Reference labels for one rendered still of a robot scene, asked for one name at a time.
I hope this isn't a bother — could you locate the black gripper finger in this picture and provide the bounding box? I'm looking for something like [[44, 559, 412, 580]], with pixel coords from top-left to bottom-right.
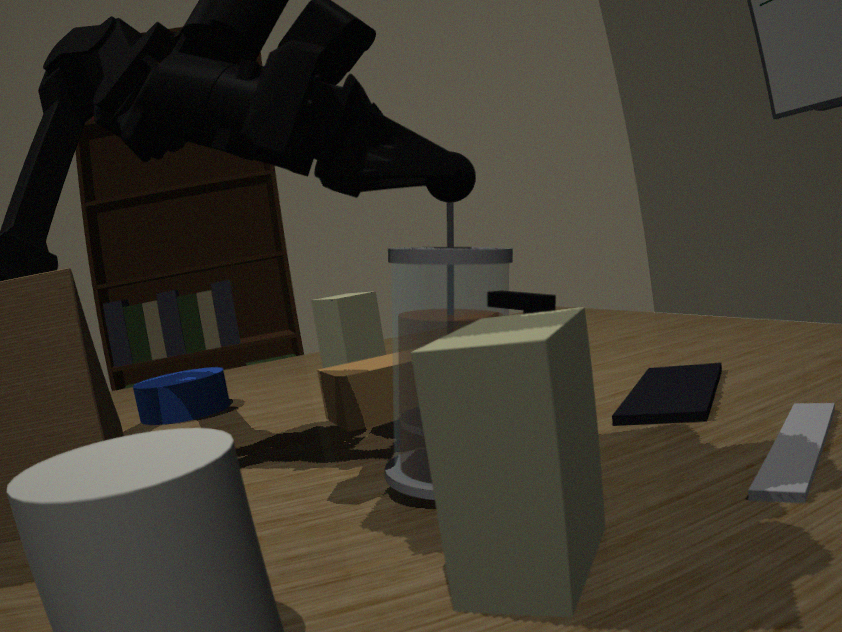
[[315, 73, 462, 182], [343, 102, 425, 194]]

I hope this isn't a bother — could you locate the glass french press with black knob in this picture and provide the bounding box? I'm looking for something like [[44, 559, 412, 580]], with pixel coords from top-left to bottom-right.
[[385, 152, 556, 500]]

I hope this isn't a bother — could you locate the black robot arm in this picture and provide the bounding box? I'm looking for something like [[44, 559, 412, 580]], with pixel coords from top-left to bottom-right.
[[0, 0, 376, 281]]

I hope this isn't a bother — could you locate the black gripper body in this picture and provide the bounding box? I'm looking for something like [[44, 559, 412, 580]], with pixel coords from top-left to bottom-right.
[[204, 40, 342, 177]]

